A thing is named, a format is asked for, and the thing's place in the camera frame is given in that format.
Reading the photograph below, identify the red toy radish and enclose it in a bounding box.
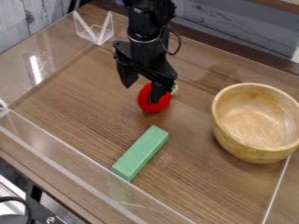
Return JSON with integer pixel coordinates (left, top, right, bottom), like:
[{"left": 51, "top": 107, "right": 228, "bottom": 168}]
[{"left": 137, "top": 83, "right": 179, "bottom": 114}]

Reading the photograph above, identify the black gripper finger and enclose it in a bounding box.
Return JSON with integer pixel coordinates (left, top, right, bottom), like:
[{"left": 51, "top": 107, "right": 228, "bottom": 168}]
[
  {"left": 116, "top": 61, "right": 139, "bottom": 88},
  {"left": 149, "top": 80, "right": 175, "bottom": 103}
]

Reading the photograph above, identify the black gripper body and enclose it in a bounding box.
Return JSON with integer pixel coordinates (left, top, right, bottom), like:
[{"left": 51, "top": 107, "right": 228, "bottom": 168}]
[{"left": 112, "top": 38, "right": 177, "bottom": 81}]

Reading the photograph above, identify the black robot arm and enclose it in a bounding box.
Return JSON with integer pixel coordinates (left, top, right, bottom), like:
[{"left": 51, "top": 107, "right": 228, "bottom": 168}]
[{"left": 112, "top": 0, "right": 183, "bottom": 103}]

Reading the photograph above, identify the clear acrylic tray wall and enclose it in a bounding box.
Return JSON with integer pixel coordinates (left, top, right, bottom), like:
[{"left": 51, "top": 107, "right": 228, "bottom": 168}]
[{"left": 0, "top": 100, "right": 193, "bottom": 224}]

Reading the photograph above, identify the wooden bowl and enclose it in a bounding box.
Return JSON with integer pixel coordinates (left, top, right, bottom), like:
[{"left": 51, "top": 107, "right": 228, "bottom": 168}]
[{"left": 211, "top": 83, "right": 299, "bottom": 164}]

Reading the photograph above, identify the black cable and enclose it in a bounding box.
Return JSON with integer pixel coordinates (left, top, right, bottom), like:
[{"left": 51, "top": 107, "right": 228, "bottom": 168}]
[{"left": 0, "top": 195, "right": 33, "bottom": 224}]

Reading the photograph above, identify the green rectangular block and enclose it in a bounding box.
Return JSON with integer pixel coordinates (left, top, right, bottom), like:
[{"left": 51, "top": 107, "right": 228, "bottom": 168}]
[{"left": 112, "top": 125, "right": 168, "bottom": 181}]

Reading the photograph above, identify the black metal table bracket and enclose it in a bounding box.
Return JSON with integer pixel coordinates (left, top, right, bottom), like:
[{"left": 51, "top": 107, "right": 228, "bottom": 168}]
[{"left": 25, "top": 183, "right": 67, "bottom": 224}]

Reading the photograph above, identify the clear acrylic corner bracket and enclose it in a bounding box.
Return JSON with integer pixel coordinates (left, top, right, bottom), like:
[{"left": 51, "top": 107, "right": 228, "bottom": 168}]
[{"left": 72, "top": 11, "right": 115, "bottom": 46}]

